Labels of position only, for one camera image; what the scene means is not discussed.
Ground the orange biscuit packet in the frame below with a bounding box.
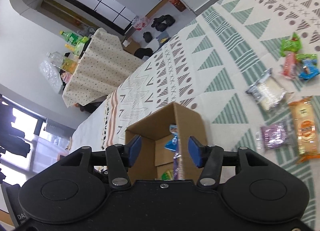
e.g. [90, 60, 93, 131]
[289, 98, 320, 164]

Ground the green candy packet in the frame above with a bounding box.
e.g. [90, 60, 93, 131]
[279, 33, 302, 57]
[296, 53, 318, 62]

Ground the blue and white snack packet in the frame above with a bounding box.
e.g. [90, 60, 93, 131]
[164, 124, 180, 151]

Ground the green soda bottle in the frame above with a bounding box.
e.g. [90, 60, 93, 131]
[59, 30, 84, 46]

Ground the clear bottle yellow liquid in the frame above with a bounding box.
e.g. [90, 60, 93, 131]
[46, 51, 78, 72]

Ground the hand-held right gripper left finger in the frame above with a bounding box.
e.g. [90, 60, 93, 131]
[59, 134, 142, 189]

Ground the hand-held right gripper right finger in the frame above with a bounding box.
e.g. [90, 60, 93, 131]
[188, 136, 275, 188]

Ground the blue candy packet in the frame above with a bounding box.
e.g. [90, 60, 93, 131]
[299, 61, 320, 80]

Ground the small purple snack packet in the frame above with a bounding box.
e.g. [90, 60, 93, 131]
[260, 122, 293, 150]

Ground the green tissue pack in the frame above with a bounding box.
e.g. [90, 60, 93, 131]
[74, 36, 90, 53]

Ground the bright window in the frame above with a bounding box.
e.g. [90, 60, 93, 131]
[0, 93, 75, 186]

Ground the long purple snack packet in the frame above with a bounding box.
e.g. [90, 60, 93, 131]
[173, 151, 185, 180]

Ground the pink bottle multipack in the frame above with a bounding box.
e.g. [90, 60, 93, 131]
[131, 15, 150, 30]

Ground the dotted cream tablecloth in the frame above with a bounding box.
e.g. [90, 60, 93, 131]
[62, 28, 148, 109]

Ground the dark red bottle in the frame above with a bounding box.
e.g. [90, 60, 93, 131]
[167, 0, 187, 12]

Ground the brown cardboard box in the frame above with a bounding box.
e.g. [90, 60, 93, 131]
[124, 102, 209, 180]

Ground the pink pouch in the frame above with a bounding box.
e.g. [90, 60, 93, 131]
[61, 71, 73, 84]

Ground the white rice cracker packet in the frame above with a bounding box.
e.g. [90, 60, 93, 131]
[245, 69, 290, 111]

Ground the black grid sliding door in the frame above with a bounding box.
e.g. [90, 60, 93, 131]
[57, 0, 134, 35]

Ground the white bed sheet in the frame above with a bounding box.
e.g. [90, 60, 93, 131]
[70, 93, 110, 154]

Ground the pink candy packet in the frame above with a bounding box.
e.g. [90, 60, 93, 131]
[280, 54, 299, 79]

